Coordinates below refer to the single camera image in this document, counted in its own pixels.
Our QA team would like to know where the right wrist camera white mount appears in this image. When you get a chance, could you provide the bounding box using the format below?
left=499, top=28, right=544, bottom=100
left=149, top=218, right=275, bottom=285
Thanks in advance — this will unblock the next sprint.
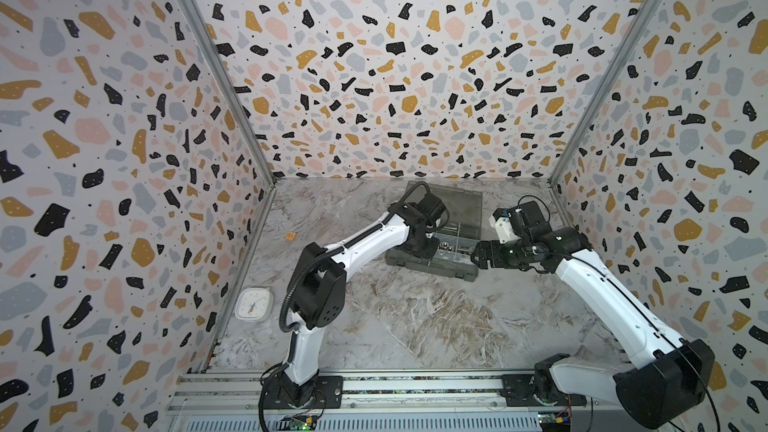
left=489, top=208, right=519, bottom=244

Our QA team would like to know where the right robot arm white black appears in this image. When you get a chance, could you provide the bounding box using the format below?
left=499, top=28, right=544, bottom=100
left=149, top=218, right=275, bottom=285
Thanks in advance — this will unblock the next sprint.
left=471, top=201, right=715, bottom=429

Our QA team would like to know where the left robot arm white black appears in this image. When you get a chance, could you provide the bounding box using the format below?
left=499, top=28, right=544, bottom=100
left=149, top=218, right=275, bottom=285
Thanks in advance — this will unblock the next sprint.
left=262, top=181, right=450, bottom=407

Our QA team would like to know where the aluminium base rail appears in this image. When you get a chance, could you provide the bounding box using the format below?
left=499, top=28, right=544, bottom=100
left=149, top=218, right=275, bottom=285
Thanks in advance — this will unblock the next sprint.
left=168, top=369, right=620, bottom=415

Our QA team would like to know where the grey plastic compartment organizer box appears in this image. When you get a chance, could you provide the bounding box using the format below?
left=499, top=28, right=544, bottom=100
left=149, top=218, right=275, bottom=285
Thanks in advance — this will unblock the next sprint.
left=385, top=183, right=482, bottom=282

